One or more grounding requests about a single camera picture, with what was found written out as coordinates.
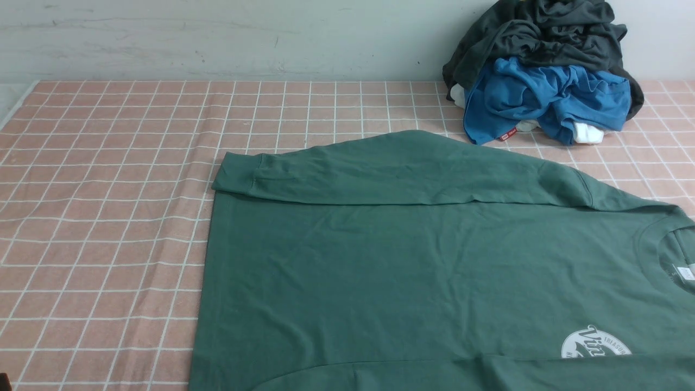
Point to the green long sleeve shirt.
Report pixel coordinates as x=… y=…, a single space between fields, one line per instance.
x=411 y=261

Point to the blue garment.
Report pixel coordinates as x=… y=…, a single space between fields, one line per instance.
x=558 y=97

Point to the pink grid tablecloth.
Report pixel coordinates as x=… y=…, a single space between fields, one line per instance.
x=106 y=203

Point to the dark grey garment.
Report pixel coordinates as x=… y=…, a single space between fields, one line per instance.
x=544 y=33

